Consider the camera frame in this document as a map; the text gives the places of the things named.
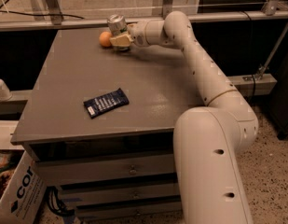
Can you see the grey drawer cabinet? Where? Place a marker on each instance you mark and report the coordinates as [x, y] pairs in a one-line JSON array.
[[121, 163]]

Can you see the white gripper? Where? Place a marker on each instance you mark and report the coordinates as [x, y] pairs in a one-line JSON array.
[[138, 34]]

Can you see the white plastic bottle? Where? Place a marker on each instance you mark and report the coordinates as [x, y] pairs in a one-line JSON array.
[[5, 93]]

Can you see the metal frame rail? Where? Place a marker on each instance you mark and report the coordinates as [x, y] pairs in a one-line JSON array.
[[87, 23]]

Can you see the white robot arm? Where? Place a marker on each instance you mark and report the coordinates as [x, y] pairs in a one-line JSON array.
[[205, 138]]

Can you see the white cardboard box with print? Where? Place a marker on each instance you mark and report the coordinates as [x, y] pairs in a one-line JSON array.
[[21, 199]]

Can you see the orange fruit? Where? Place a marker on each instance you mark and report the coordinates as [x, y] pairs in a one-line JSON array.
[[104, 39]]

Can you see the dark blue snack packet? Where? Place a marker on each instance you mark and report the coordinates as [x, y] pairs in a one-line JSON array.
[[105, 103]]

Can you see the green silver 7up can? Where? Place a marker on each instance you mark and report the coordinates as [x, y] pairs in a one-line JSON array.
[[117, 25]]

